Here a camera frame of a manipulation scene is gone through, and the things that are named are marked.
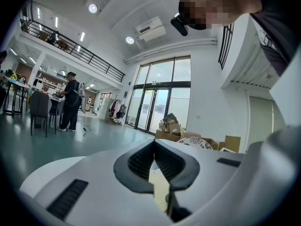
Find pale slice of bread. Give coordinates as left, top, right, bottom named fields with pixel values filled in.
left=148, top=158, right=171, bottom=214

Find black framed table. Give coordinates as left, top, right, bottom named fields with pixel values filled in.
left=2, top=75, right=32, bottom=116

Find grey upholstered chair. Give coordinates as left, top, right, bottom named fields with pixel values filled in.
left=29, top=90, right=52, bottom=138

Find person's dark shirt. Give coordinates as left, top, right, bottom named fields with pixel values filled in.
left=249, top=0, right=301, bottom=77

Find clothes rack with bags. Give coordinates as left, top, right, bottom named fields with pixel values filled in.
left=107, top=98, right=127, bottom=126

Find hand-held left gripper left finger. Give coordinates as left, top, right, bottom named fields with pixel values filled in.
left=113, top=139, right=155, bottom=194

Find flat cardboard box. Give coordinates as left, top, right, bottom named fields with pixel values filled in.
left=218, top=135, right=242, bottom=153

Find black head-worn camera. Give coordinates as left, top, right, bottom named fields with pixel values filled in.
left=170, top=12, right=189, bottom=37

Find black mezzanine railing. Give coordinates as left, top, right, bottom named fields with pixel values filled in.
left=19, top=2, right=126, bottom=83

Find low cardboard box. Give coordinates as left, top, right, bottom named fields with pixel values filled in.
left=182, top=132, right=220, bottom=151

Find ceiling air conditioner unit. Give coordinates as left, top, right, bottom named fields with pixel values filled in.
left=135, top=16, right=167, bottom=42

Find open cardboard box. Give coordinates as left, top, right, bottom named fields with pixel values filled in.
left=154, top=113, right=182, bottom=143

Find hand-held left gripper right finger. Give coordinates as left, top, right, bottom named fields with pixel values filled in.
left=154, top=139, right=201, bottom=191

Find white patterned plate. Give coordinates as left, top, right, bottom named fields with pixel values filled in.
left=176, top=137, right=214, bottom=151

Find glass entrance door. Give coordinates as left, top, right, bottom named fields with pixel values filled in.
left=124, top=55, right=191, bottom=134

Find black window grille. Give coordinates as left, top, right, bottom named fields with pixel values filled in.
left=218, top=22, right=235, bottom=71

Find person's head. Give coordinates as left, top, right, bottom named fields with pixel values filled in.
left=178, top=0, right=263, bottom=31

